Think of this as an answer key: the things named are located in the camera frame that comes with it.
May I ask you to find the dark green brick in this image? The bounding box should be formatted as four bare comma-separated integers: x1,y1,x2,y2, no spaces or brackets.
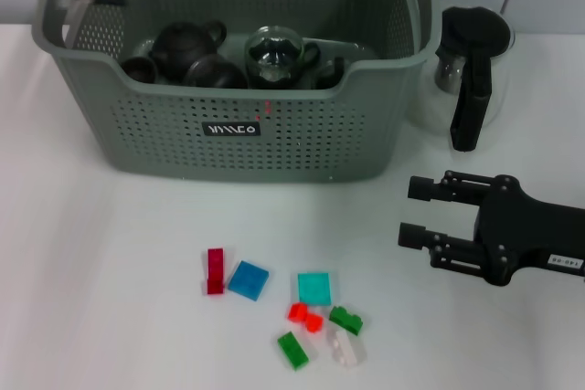
328,305,366,336

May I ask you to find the glass teacup black holder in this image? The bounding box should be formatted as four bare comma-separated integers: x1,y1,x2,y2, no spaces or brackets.
185,54,250,90
314,57,346,90
244,26,321,90

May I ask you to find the teal square brick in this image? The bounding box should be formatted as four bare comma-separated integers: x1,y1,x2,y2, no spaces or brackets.
297,272,333,307

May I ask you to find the blue square brick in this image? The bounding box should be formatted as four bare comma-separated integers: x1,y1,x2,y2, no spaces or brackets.
227,260,271,302

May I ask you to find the glass pitcher black handle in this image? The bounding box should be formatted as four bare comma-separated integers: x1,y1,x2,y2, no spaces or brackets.
409,5,517,153

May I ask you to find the bright red stepped brick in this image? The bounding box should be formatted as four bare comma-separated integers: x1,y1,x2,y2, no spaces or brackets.
287,301,309,322

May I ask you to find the grey perforated storage bin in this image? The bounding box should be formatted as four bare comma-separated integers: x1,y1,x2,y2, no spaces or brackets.
30,0,442,184

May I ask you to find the dark red long brick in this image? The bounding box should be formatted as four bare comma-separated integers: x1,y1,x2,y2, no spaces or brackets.
203,248,226,296

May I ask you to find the light green brick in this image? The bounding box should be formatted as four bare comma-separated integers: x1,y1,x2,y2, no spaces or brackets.
277,331,310,372

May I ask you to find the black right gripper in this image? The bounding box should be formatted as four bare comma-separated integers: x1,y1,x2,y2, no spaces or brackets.
397,169,585,290

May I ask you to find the black clay teapot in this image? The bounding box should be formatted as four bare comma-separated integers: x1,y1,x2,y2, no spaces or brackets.
149,19,228,83

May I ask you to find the small black clay teacup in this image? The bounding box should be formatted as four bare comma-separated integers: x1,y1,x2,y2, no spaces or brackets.
121,56,160,86

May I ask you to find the large clear white brick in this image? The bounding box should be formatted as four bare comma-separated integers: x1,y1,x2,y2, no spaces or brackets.
326,329,367,369

